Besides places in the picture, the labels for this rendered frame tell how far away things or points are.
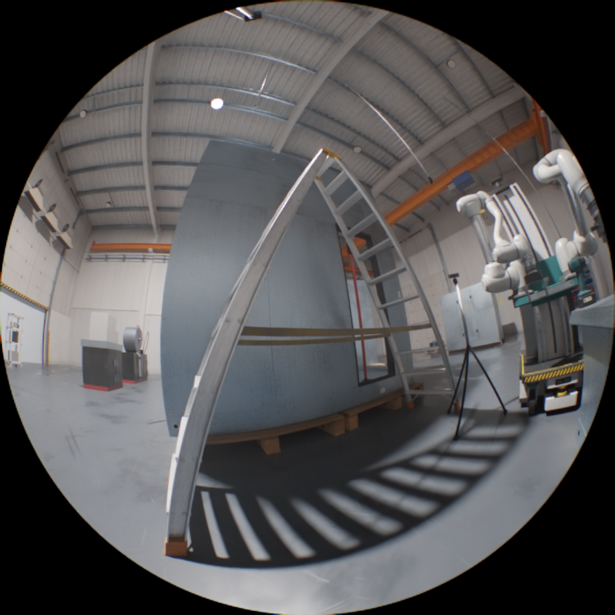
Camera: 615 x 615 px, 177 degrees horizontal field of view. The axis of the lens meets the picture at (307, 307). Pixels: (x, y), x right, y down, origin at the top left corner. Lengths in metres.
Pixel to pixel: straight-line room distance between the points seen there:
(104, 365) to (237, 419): 3.61
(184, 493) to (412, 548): 0.73
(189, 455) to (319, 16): 7.86
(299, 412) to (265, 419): 0.28
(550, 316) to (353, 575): 1.87
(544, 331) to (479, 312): 5.61
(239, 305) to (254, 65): 7.36
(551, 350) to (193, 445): 2.14
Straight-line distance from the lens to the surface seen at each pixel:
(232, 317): 0.63
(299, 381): 1.58
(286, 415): 1.58
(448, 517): 0.95
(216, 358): 0.60
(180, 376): 1.44
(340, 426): 1.74
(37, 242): 10.84
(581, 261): 1.29
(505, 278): 1.61
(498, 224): 1.56
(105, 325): 4.77
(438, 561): 0.82
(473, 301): 7.40
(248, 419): 1.51
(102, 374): 4.70
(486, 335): 7.31
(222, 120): 8.23
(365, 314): 6.66
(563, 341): 1.95
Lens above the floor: 0.71
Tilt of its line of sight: 14 degrees up
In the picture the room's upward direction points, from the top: 5 degrees counter-clockwise
